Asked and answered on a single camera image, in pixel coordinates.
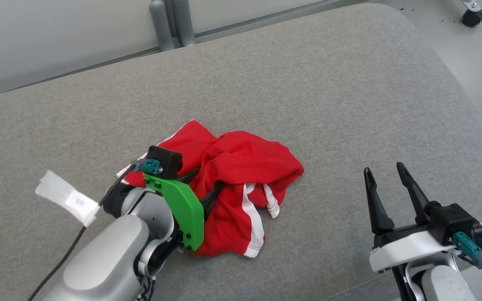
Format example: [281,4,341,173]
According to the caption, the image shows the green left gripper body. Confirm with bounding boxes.
[143,173,205,251]

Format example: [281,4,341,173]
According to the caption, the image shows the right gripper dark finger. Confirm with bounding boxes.
[397,162,432,224]
[364,167,395,235]

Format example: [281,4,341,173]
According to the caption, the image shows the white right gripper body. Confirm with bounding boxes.
[369,224,459,273]

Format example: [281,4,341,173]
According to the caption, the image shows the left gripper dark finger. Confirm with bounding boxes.
[177,167,200,184]
[200,181,225,221]

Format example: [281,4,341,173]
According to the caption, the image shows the red shorts with white stripes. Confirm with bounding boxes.
[118,120,305,258]

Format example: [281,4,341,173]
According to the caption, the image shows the black right cable teal plug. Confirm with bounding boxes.
[452,232,482,301]

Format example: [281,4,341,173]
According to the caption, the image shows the white paper cable label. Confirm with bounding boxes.
[35,169,100,227]

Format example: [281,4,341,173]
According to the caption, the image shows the black caster with silver bracket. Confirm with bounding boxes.
[461,0,482,28]

